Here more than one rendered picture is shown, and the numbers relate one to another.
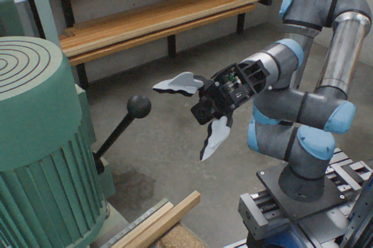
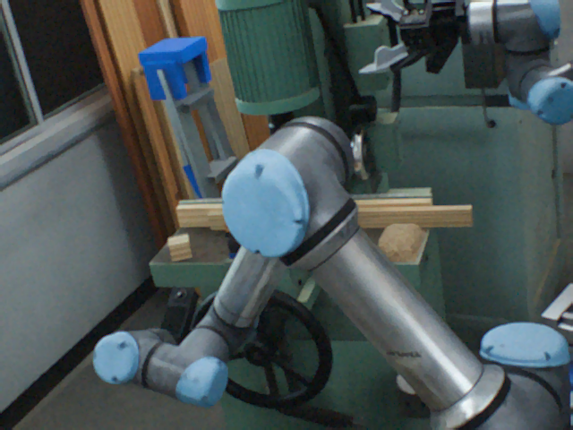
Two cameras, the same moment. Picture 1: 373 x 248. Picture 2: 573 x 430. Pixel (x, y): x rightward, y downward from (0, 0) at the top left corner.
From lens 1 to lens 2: 1.40 m
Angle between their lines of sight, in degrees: 57
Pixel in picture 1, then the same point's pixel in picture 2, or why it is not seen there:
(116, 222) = not seen: hidden behind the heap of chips
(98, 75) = not seen: outside the picture
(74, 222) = (262, 82)
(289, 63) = (517, 18)
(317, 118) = (525, 92)
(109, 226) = not seen: hidden behind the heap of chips
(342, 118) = (536, 92)
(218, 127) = (396, 54)
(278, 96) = (515, 64)
